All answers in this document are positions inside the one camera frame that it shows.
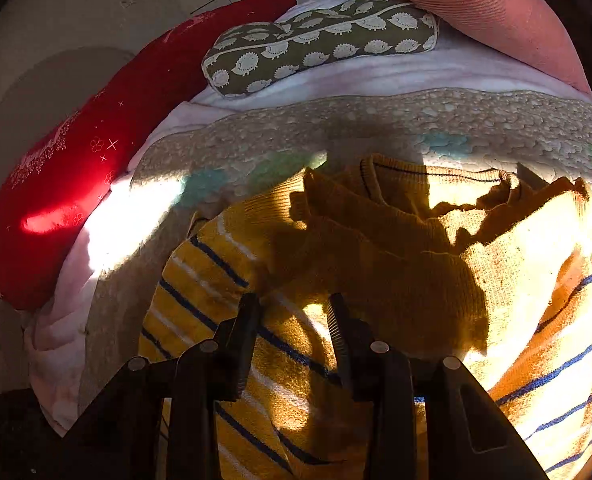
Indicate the red printed cushion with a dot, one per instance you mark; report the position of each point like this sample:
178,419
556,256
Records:
76,160

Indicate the yellow striped knit sweater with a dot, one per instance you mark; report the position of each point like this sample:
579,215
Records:
375,285

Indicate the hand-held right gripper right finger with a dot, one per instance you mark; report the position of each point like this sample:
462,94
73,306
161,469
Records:
343,340

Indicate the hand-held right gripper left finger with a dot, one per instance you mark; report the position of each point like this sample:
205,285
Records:
241,340

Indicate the white fleece blanket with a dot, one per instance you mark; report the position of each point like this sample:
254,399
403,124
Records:
176,110

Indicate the grey hedgehog print pillow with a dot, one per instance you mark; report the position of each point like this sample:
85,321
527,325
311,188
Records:
316,42

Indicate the beige quilted heart blanket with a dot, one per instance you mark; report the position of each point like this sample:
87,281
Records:
276,135

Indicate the pink ribbed pillow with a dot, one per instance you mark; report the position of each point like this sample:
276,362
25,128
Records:
475,5

